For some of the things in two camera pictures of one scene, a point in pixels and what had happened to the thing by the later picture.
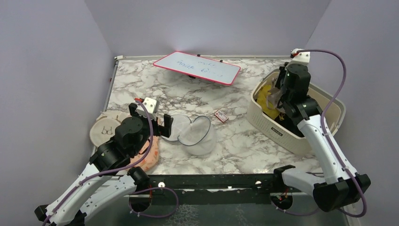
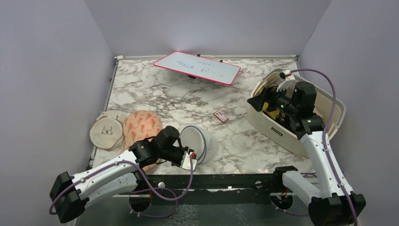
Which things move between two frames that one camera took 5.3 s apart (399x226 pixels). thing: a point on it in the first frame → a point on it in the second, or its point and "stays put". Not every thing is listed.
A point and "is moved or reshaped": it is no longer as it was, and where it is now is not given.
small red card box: (222, 117) stays put
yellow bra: (272, 113) stays put
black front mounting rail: (213, 189) stays put
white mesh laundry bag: (198, 137) is moved or reshaped
